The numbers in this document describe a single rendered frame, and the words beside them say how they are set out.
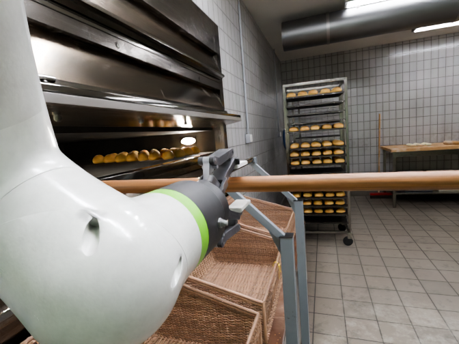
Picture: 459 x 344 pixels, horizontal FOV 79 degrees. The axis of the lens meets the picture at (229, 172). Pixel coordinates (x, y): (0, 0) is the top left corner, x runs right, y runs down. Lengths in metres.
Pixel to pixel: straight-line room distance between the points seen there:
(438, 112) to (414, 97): 0.44
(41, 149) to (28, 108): 0.04
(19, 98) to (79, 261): 0.11
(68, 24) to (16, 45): 0.84
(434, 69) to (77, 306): 5.76
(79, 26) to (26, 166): 0.87
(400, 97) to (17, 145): 5.56
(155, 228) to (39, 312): 0.08
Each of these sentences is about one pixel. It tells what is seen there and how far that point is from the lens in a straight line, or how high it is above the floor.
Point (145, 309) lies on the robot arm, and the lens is 0.20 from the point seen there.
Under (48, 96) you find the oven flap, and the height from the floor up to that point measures 1.40.
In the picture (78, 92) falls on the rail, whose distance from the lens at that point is 0.79.
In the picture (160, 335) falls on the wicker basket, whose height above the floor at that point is 0.59.
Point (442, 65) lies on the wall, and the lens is 5.84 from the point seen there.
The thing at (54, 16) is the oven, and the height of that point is 1.66.
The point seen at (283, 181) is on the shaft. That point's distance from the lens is 0.50.
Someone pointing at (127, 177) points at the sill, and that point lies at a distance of 1.11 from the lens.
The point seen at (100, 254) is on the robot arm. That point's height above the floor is 1.22.
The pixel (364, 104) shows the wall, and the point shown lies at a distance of 5.53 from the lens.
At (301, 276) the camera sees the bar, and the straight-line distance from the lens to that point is 1.52.
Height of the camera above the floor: 1.29
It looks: 7 degrees down
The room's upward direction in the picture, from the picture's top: 5 degrees counter-clockwise
